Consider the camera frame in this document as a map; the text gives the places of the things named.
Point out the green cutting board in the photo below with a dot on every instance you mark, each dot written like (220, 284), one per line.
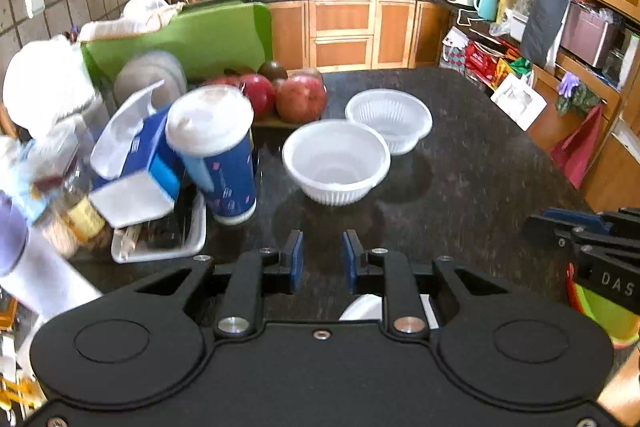
(210, 37)

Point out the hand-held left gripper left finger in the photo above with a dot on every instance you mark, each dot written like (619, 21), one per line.
(297, 257)

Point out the blue paper cup white lid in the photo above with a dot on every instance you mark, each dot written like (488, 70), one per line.
(225, 177)

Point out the white cloth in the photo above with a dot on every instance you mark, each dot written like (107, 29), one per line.
(135, 14)

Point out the grey round lid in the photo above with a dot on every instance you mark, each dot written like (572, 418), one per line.
(150, 72)

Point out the white picture box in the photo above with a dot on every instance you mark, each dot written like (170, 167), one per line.
(520, 99)

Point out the red cloth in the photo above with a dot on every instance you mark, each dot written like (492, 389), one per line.
(580, 152)

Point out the blue white tissue box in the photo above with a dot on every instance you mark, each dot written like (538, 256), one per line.
(145, 152)

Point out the white plastic bag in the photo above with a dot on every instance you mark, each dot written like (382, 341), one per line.
(45, 82)

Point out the wall switch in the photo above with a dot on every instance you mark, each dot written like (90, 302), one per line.
(34, 2)

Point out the clear plastic container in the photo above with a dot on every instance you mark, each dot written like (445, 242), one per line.
(75, 217)

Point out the white tray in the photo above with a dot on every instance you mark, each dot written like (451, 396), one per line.
(165, 252)

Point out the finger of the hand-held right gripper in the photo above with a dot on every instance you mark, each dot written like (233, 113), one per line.
(575, 219)
(545, 229)

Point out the wooden base cabinets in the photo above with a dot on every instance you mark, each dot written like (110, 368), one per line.
(345, 32)

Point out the orange plastic plate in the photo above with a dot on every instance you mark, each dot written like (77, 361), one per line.
(630, 344)

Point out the teal kettle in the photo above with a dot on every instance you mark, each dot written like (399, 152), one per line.
(486, 5)

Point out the red plastic plate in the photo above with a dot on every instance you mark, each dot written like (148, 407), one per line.
(570, 287)

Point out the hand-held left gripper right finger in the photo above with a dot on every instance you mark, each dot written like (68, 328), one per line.
(349, 262)

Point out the red printed shopping bag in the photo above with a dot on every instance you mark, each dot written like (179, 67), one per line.
(480, 57)

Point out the red apple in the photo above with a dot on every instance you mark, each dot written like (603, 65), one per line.
(300, 99)
(257, 94)

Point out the brown fruit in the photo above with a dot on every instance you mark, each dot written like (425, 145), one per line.
(272, 71)

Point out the pink appliance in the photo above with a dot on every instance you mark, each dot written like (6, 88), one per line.
(590, 34)

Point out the purple glove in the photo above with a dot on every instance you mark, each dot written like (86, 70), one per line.
(567, 84)

